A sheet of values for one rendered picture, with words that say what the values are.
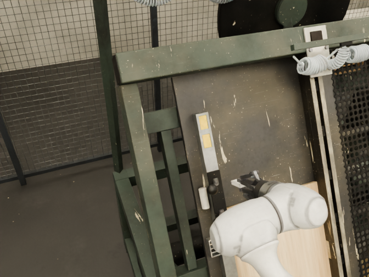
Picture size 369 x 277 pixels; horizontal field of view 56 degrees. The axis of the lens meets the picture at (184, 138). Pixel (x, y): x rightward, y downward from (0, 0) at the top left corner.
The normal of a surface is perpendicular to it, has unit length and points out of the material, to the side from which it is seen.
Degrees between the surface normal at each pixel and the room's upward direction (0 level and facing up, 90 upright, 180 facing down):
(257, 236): 31
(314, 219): 64
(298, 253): 57
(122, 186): 0
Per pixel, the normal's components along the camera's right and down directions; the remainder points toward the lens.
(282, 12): 0.36, 0.57
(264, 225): 0.25, -0.40
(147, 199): 0.30, 0.04
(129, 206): 0.00, -0.80
